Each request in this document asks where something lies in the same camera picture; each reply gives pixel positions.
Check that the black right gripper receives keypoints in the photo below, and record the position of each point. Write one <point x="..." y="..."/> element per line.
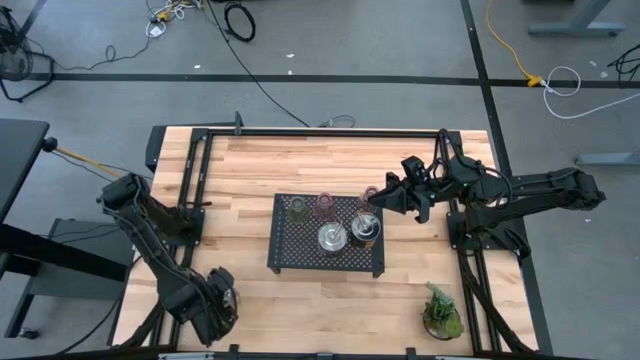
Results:
<point x="422" y="196"/>

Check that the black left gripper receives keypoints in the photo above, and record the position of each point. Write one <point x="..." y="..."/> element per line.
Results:
<point x="222" y="295"/>

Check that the pink ribbed glass candle holder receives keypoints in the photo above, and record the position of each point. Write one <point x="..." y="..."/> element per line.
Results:
<point x="370" y="190"/>
<point x="325" y="205"/>

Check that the silver ribbed metal candle holder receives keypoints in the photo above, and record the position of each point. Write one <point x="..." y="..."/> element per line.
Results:
<point x="365" y="231"/>

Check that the dark ribbed glass cup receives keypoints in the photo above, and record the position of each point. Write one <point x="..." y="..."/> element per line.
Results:
<point x="332" y="240"/>

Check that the clear ribbed glass candle holder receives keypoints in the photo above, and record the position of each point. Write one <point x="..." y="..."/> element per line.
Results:
<point x="298" y="210"/>

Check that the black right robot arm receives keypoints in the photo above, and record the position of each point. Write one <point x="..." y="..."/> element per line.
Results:
<point x="550" y="190"/>

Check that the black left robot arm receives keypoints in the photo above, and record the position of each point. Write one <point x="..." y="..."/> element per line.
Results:
<point x="150" y="240"/>

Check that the black perforated metal riser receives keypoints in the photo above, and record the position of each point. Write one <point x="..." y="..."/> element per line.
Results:
<point x="295" y="245"/>

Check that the succulent plant in pot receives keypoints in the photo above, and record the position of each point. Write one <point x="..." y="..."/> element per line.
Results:
<point x="441" y="312"/>

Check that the grey desk foot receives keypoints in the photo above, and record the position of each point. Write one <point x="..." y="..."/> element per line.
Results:
<point x="575" y="29"/>
<point x="610" y="159"/>

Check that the yellow rod with black knob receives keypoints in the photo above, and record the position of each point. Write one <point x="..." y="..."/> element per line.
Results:
<point x="48" y="144"/>

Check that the black desk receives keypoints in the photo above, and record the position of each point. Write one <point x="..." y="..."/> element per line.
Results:
<point x="20" y="150"/>

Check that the white power adapter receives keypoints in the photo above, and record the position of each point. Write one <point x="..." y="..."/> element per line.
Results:
<point x="156" y="31"/>

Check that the black floor fan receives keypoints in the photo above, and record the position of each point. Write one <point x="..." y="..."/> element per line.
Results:
<point x="12" y="60"/>

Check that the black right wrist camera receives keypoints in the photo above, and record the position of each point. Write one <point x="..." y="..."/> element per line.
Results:
<point x="414" y="169"/>

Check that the black aluminium table frame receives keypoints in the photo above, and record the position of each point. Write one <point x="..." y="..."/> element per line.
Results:
<point x="325" y="133"/>

